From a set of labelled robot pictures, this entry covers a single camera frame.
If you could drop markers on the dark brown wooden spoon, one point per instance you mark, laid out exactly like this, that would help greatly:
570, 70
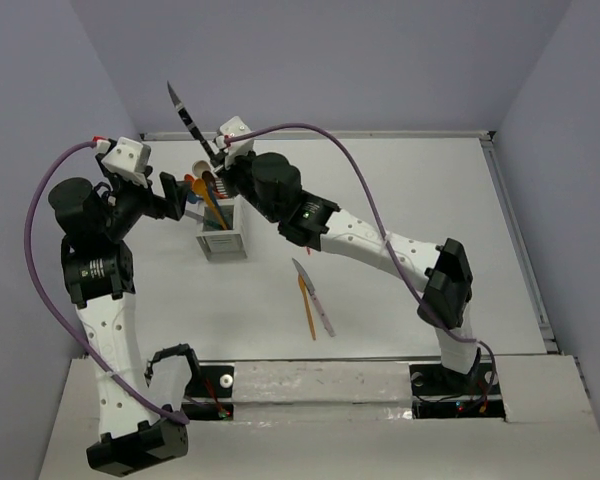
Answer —
210, 181

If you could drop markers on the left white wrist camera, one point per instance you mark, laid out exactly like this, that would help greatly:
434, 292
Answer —
129, 160

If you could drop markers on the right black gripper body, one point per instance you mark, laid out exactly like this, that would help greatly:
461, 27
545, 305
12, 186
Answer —
238, 174

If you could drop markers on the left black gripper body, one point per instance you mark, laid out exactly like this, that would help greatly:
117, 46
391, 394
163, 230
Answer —
131, 200

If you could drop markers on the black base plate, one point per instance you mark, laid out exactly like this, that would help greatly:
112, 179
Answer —
210, 397
441, 394

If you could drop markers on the blue plastic spoon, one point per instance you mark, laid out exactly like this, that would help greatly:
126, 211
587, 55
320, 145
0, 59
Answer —
192, 198

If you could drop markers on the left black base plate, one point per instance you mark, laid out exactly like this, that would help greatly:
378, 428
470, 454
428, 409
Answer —
210, 397

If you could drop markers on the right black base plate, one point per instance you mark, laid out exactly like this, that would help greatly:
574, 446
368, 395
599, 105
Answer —
441, 394

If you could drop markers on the white two-compartment utensil caddy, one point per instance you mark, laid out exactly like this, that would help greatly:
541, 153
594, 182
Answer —
227, 244

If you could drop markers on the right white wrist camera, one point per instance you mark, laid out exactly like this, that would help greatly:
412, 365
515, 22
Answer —
226, 139

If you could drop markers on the steel knife green handle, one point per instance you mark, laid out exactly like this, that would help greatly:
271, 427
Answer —
197, 217

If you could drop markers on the steel knife pink handle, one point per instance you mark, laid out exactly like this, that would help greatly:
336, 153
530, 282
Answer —
314, 302

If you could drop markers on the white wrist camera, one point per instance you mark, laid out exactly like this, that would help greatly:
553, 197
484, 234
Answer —
129, 160
226, 139

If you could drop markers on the aluminium rail back edge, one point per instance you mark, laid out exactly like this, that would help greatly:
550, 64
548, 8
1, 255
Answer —
302, 134

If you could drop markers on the aluminium rail right edge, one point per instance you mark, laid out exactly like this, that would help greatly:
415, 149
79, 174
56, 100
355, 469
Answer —
549, 338

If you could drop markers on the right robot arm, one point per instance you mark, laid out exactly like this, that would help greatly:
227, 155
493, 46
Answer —
439, 273

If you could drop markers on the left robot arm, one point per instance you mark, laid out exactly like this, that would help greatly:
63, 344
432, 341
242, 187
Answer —
141, 422

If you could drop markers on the orange plastic knife long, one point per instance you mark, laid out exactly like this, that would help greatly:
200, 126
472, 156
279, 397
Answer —
215, 208

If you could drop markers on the orange plastic knife front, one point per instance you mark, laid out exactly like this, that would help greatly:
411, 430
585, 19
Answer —
304, 291

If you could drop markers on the aluminium rail edge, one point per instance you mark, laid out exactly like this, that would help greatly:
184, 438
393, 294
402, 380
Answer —
302, 134
549, 338

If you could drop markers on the beige wooden spoon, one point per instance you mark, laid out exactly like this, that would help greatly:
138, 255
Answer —
200, 167

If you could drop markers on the white foam front board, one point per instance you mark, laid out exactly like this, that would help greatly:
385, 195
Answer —
548, 431

